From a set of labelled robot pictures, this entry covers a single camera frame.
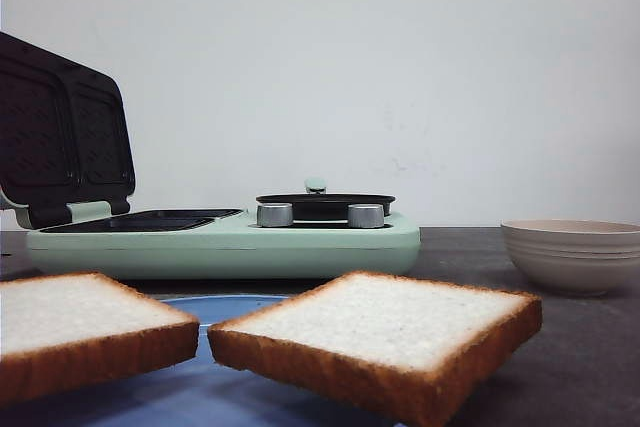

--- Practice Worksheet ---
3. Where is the mint green breakfast maker base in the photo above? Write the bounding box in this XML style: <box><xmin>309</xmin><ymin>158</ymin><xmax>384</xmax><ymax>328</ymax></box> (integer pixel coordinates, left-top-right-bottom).
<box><xmin>26</xmin><ymin>209</ymin><xmax>421</xmax><ymax>280</ymax></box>

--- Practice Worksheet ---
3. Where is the white bread slice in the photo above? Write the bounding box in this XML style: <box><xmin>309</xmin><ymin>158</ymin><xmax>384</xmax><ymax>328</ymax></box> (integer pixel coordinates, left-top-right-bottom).
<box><xmin>208</xmin><ymin>271</ymin><xmax>543</xmax><ymax>426</ymax></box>
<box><xmin>1</xmin><ymin>273</ymin><xmax>199</xmax><ymax>407</ymax></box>

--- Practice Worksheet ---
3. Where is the beige ribbed bowl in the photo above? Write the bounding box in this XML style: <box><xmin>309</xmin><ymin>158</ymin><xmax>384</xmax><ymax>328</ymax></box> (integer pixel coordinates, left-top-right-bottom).
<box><xmin>501</xmin><ymin>219</ymin><xmax>639</xmax><ymax>295</ymax></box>

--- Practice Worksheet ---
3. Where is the small black frying pan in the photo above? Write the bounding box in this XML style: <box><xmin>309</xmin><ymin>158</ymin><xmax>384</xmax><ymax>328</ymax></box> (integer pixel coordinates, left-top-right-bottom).
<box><xmin>256</xmin><ymin>177</ymin><xmax>396</xmax><ymax>221</ymax></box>

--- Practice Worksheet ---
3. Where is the silver control knob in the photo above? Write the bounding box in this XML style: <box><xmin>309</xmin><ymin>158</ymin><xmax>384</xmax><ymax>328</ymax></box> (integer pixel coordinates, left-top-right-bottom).
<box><xmin>347</xmin><ymin>203</ymin><xmax>385</xmax><ymax>229</ymax></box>
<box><xmin>256</xmin><ymin>202</ymin><xmax>294</xmax><ymax>228</ymax></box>

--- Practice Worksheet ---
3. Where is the right silver control knob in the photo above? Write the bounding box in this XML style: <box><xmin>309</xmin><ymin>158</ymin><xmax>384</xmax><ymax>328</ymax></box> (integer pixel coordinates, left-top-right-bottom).
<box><xmin>347</xmin><ymin>203</ymin><xmax>385</xmax><ymax>229</ymax></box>

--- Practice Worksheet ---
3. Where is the blue plastic plate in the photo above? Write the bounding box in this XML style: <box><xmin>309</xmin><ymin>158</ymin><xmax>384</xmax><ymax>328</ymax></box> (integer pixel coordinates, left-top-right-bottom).
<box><xmin>1</xmin><ymin>295</ymin><xmax>391</xmax><ymax>426</ymax></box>

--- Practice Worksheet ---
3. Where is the left silver control knob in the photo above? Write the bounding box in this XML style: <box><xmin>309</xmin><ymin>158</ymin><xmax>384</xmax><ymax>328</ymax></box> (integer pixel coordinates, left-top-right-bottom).
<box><xmin>256</xmin><ymin>202</ymin><xmax>294</xmax><ymax>228</ymax></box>

